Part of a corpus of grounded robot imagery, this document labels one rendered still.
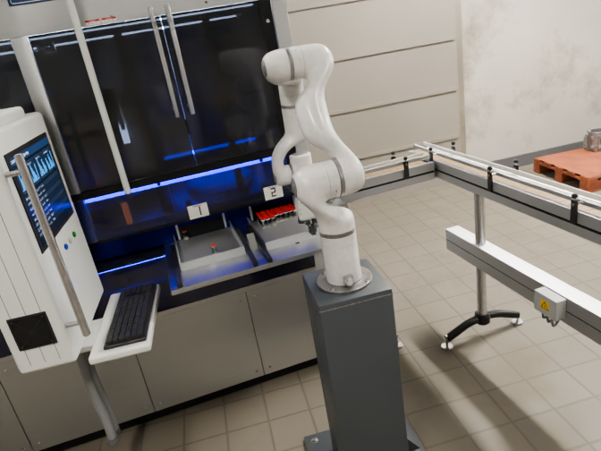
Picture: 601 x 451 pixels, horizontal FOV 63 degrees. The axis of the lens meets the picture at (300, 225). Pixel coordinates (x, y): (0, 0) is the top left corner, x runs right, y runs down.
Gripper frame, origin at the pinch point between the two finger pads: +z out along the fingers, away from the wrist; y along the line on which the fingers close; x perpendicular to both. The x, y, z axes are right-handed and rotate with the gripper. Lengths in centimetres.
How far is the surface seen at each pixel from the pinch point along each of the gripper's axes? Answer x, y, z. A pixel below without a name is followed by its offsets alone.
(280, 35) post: -27, -8, -75
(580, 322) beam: 50, -85, 46
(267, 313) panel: -31, 21, 48
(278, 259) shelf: 9.7, 17.8, 4.5
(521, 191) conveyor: 21, -83, -1
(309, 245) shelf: 4.9, 3.5, 4.3
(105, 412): -8, 98, 57
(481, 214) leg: -13, -88, 20
